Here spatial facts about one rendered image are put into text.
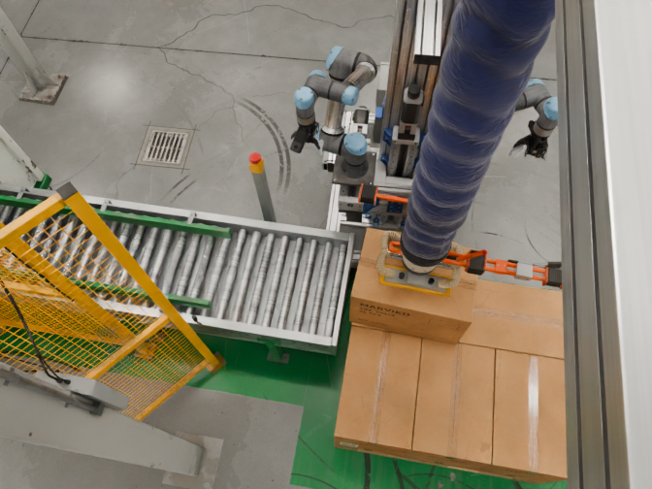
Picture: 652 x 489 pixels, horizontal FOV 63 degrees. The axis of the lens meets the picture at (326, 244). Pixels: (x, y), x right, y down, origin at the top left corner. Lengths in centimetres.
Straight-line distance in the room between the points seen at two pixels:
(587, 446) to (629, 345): 8
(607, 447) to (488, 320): 272
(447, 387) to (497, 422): 30
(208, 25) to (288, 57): 85
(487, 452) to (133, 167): 321
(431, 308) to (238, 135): 239
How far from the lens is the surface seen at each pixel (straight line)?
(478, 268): 250
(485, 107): 150
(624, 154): 50
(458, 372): 300
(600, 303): 45
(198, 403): 356
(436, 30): 212
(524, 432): 304
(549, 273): 258
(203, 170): 425
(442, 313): 265
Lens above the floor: 340
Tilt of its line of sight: 64 degrees down
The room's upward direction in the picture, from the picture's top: 3 degrees counter-clockwise
